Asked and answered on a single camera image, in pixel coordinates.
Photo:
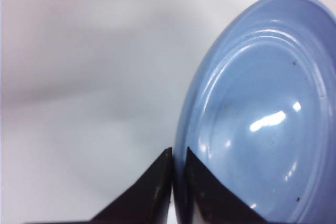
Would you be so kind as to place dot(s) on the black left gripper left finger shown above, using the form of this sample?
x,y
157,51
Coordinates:
x,y
148,198

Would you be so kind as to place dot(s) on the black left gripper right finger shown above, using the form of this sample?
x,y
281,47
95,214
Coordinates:
x,y
200,196

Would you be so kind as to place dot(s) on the blue round plate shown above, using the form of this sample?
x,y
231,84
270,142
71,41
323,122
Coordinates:
x,y
260,113

